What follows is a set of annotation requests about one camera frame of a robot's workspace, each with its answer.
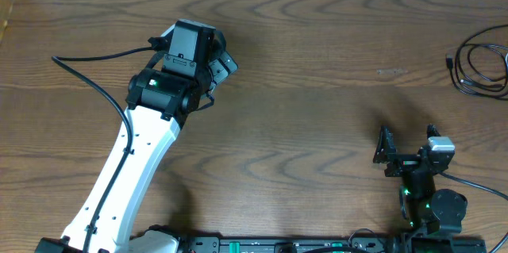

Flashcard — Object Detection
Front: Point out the black usb cable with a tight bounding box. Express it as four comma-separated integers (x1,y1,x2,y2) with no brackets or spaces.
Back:
444,23,508,99

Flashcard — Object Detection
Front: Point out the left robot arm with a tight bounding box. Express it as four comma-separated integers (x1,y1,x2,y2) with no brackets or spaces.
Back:
36,19,237,252

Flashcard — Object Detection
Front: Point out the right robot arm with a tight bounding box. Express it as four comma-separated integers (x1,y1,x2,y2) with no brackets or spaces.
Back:
373,125,468,252

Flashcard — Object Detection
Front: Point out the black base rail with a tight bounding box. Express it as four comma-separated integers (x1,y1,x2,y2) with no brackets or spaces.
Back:
126,227,487,253

